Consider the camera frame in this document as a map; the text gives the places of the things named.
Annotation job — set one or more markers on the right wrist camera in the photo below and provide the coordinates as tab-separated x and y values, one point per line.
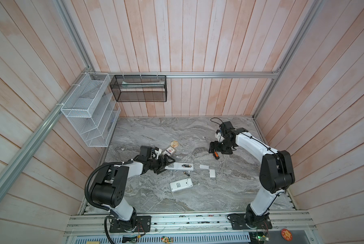
219	136

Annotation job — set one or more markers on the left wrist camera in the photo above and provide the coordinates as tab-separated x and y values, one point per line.
155	153

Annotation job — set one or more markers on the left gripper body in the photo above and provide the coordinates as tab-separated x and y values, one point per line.
156	164

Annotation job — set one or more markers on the black wire mesh basket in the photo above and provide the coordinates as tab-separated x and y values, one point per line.
139	88

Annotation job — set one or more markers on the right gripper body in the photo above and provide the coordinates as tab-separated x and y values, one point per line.
223	147

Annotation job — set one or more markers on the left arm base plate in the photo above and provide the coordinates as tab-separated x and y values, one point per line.
142	224

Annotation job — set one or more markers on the aluminium mounting rail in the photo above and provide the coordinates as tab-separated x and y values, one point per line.
194	222

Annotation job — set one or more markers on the white TV remote battery cover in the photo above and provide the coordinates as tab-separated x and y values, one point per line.
204	167

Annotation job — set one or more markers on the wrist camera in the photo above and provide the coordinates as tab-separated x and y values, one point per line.
155	153
219	136

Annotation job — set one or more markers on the orange black screwdriver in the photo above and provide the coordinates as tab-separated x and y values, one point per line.
216	156

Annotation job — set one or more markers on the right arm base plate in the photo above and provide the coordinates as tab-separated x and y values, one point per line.
243	221

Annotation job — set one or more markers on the red round sticker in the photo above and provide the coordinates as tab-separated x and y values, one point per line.
287	235

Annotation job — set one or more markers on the white TV remote control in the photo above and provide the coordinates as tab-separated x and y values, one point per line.
180	166

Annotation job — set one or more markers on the white wire mesh shelf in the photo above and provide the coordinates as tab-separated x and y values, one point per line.
91	110

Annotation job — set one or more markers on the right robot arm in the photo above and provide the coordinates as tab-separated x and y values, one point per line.
276	170

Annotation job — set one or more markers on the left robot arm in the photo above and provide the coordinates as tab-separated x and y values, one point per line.
105	187

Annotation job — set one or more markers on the playing card box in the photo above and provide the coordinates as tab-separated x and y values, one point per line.
169	151

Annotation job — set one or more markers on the white air conditioner remote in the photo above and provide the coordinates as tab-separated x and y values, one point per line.
181	185

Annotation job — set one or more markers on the round wooden coaster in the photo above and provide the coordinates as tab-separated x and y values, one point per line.
174	144

